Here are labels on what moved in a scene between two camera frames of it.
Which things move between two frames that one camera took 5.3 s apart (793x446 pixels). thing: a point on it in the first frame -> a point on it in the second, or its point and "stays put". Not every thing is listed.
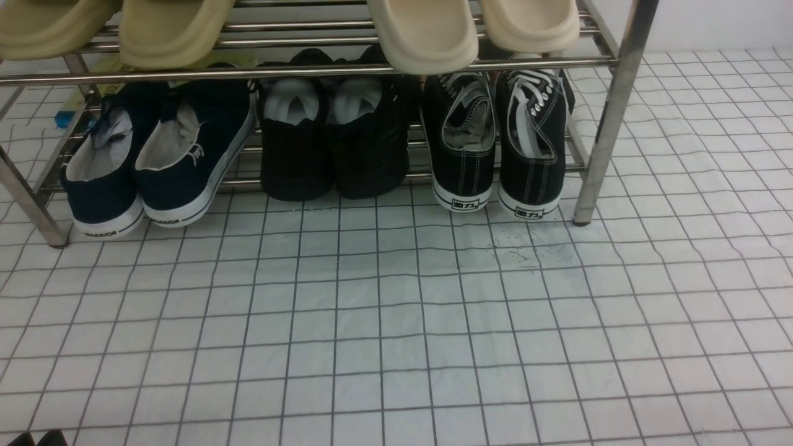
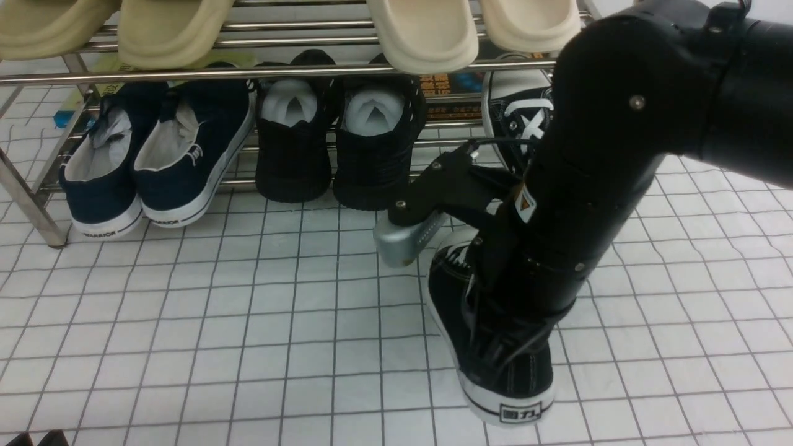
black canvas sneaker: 531,118 stays put
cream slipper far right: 530,28 stays put
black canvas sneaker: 459,113 -> 506,373
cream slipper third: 425,37 stays put
